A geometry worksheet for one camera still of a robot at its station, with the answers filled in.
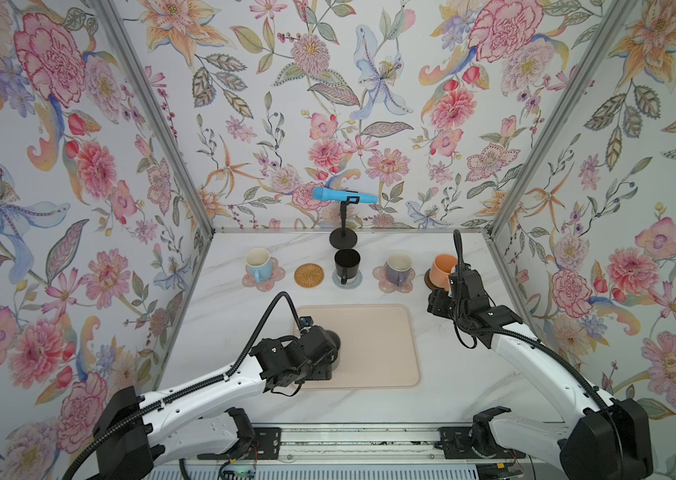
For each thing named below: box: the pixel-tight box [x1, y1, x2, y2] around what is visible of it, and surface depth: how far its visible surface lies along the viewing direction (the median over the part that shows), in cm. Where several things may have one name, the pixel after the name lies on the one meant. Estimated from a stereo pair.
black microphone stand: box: [329, 196, 360, 249], surface depth 120 cm
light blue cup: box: [245, 248, 273, 283], surface depth 101 cm
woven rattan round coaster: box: [294, 263, 325, 288], surface depth 109 cm
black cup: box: [334, 248, 361, 285], surface depth 101 cm
